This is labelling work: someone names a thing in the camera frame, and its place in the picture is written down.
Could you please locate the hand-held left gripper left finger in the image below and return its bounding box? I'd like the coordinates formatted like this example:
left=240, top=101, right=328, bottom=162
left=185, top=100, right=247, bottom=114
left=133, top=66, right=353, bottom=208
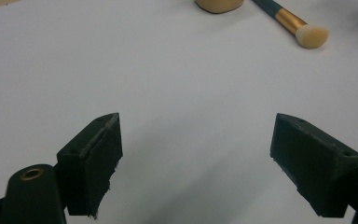
left=56, top=112, right=124, bottom=219

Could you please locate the makeup brush with gold ferrule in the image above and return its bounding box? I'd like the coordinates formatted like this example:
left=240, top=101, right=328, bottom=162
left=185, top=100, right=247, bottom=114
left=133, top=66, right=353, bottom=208
left=252, top=0, right=330, bottom=49

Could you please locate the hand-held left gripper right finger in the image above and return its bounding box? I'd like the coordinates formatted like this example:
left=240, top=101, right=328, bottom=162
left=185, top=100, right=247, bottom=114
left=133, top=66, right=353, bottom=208
left=269, top=112, right=358, bottom=218

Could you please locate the beige makeup sponge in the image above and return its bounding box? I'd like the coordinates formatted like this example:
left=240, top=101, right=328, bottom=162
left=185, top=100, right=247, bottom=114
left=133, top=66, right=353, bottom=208
left=195, top=0, right=245, bottom=14

